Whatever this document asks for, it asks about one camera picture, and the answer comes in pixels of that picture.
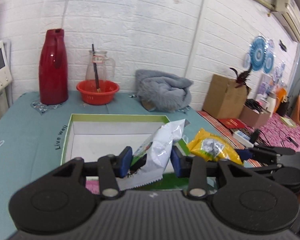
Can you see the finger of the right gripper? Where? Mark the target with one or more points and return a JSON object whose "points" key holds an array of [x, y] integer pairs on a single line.
{"points": [[244, 154]]}

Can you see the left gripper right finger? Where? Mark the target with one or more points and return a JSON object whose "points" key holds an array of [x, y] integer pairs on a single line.
{"points": [[201, 174]]}

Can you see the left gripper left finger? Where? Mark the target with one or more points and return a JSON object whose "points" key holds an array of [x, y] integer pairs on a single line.
{"points": [[108, 168]]}

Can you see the yellow snack bag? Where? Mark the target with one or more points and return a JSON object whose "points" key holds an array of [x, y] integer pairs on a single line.
{"points": [[212, 147]]}

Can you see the white snack bag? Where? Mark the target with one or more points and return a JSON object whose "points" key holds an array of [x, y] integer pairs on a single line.
{"points": [[151, 158]]}

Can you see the red book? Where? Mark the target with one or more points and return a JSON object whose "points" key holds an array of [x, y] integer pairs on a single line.
{"points": [[231, 123]]}

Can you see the small open cardboard box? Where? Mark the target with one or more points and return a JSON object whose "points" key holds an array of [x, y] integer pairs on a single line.
{"points": [[253, 114]]}

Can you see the green cardboard box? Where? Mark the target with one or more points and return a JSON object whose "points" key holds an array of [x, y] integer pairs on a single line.
{"points": [[91, 136]]}

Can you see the brown cardboard box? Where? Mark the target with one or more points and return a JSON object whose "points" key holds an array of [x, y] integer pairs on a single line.
{"points": [[225, 99]]}

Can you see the black stirring stick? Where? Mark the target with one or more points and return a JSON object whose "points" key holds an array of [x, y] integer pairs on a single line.
{"points": [[95, 70]]}

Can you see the grey fluffy blanket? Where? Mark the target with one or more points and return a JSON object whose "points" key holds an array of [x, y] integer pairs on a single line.
{"points": [[162, 91]]}

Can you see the red plastic basin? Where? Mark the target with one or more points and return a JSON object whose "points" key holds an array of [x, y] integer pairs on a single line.
{"points": [[93, 96]]}

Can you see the glass pitcher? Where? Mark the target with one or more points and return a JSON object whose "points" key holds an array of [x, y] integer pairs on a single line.
{"points": [[105, 66]]}

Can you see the blue paper fan decoration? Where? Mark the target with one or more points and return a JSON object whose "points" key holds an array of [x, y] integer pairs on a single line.
{"points": [[257, 53]]}

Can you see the red thermos jug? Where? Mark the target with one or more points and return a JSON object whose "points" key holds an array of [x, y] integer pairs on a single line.
{"points": [[53, 69]]}

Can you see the white air conditioner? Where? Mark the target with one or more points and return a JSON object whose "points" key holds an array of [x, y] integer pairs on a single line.
{"points": [[288, 14]]}

